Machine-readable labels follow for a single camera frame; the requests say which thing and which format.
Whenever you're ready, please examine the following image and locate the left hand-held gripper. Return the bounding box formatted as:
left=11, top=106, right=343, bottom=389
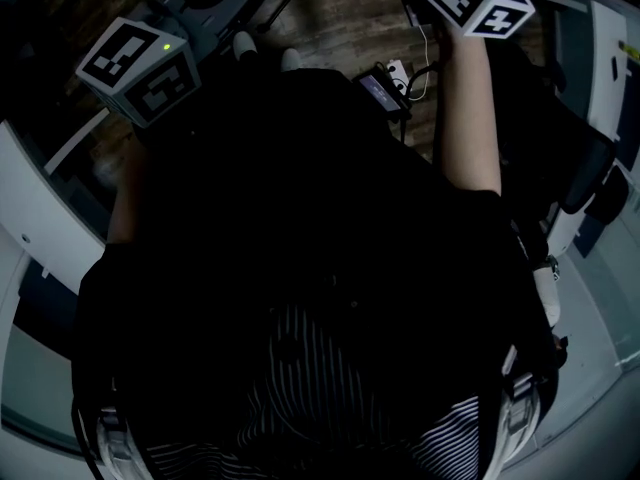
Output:
left=74, top=0, right=281, bottom=129

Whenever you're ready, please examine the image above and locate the person's right forearm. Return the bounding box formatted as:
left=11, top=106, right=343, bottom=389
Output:
left=432, top=22, right=504, bottom=197

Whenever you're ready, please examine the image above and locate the person's left forearm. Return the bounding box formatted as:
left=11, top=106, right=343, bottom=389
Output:
left=107, top=137, right=151, bottom=244

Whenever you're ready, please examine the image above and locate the person's left white shoe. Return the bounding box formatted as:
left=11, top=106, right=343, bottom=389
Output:
left=232, top=30, right=259, bottom=62

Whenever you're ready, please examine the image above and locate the person's white shoe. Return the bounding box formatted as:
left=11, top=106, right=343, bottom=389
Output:
left=279, top=47, right=303, bottom=73
left=232, top=30, right=259, bottom=62

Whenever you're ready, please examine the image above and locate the person's right white shoe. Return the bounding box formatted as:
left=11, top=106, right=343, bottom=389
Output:
left=279, top=47, right=303, bottom=73

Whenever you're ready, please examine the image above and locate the white power strip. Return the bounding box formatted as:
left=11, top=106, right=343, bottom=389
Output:
left=387, top=58, right=412, bottom=94

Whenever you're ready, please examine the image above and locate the black screen device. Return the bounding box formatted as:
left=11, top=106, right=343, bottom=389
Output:
left=355, top=67, right=414, bottom=115

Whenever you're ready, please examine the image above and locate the white office desk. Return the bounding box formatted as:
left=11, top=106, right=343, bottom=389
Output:
left=0, top=107, right=114, bottom=329
left=542, top=0, right=640, bottom=259

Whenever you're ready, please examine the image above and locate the black office chair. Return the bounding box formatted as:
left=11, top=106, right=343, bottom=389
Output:
left=487, top=42, right=632, bottom=225

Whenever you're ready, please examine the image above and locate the person's black garment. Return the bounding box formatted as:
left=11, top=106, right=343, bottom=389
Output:
left=69, top=67, right=566, bottom=480

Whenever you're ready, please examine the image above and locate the person's striped shirt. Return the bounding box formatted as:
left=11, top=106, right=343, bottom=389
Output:
left=144, top=302, right=481, bottom=480

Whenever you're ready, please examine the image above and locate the white cable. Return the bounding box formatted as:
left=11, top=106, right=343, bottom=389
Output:
left=383, top=0, right=432, bottom=102

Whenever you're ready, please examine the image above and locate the black device cable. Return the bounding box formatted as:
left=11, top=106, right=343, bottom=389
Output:
left=397, top=62, right=441, bottom=144

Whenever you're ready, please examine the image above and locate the grey backpack strap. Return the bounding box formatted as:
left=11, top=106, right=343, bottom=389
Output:
left=494, top=345, right=544, bottom=480
left=94, top=402, right=141, bottom=480

